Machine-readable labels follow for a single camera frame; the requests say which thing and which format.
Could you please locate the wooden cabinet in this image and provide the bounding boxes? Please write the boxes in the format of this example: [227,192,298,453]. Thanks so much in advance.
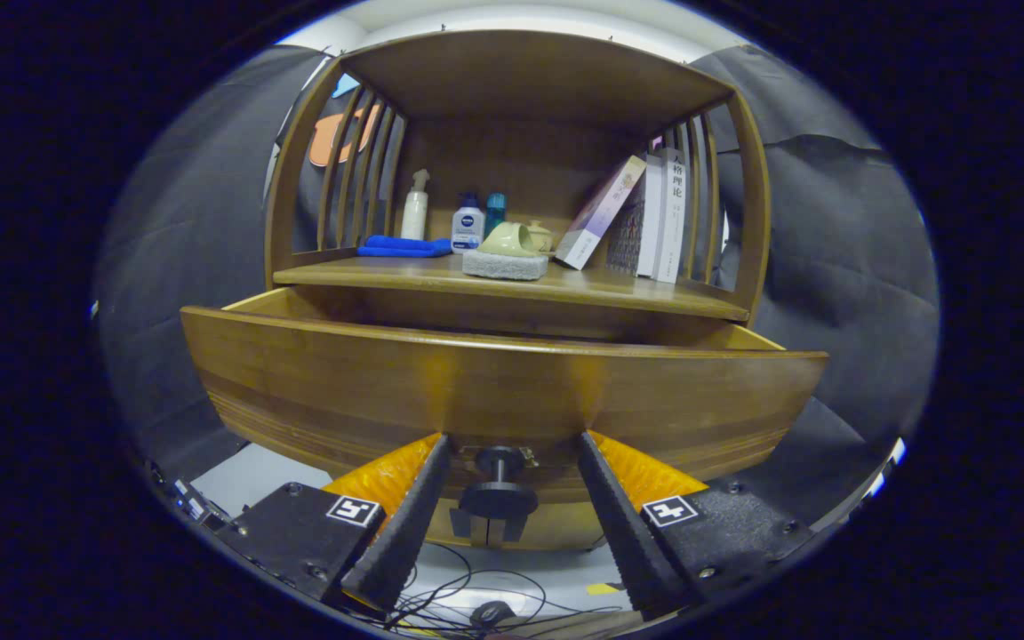
[263,29,772,552]

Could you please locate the wooden countertop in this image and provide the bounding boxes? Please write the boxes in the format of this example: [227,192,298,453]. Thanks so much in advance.
[274,253,751,323]

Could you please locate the white spray bottle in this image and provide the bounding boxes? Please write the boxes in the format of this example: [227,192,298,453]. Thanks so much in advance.
[400,169,431,241]

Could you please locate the patterned cover book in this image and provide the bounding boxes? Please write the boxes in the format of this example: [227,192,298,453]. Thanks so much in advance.
[605,153,666,278]

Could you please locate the purple cover book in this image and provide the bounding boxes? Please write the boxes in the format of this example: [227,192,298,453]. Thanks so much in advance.
[555,156,647,271]

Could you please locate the wooden drawer with black knob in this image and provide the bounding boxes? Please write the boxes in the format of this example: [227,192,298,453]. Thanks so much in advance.
[180,286,830,545]

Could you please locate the white pump bottle blue cap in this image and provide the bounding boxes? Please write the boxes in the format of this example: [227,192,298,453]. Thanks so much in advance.
[451,192,486,255]

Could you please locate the white book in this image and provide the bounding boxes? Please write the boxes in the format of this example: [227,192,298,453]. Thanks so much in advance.
[652,147,687,284]

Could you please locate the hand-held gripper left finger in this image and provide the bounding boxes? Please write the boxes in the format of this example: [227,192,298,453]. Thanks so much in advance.
[214,433,452,614]

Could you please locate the black power strip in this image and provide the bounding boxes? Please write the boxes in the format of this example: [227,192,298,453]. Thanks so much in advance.
[170,476,237,534]

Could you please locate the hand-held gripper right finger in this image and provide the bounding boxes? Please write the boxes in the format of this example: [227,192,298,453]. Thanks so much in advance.
[576,430,820,616]

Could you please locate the black floor cables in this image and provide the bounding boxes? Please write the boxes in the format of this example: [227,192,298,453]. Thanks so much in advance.
[383,542,628,636]

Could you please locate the blue cloth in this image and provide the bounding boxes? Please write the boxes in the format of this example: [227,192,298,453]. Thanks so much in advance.
[357,235,453,259]

